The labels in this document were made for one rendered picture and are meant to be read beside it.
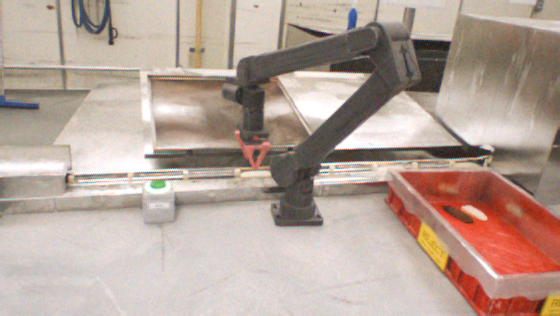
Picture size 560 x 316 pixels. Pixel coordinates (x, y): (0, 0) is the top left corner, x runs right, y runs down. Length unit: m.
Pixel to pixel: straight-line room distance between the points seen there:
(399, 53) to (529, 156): 0.73
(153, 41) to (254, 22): 1.04
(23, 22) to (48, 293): 4.16
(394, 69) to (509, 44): 0.77
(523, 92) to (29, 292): 1.35
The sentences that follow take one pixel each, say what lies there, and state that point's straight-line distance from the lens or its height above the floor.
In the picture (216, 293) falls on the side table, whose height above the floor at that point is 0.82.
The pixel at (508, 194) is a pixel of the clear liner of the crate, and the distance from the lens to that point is 1.35.
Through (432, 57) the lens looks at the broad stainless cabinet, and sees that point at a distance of 3.44.
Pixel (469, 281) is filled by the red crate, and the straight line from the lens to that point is 1.00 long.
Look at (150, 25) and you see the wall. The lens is 4.85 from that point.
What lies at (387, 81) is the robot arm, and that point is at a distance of 0.86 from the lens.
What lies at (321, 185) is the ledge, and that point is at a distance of 1.24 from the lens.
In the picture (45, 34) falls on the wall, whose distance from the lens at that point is 4.93.
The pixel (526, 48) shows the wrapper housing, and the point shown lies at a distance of 1.53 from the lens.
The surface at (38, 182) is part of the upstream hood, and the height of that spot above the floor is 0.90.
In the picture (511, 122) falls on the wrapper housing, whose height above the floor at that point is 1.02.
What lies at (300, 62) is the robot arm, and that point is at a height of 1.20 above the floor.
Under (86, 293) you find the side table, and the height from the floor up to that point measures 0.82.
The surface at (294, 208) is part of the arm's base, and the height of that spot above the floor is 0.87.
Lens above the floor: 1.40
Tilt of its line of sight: 23 degrees down
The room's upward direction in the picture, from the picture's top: 6 degrees clockwise
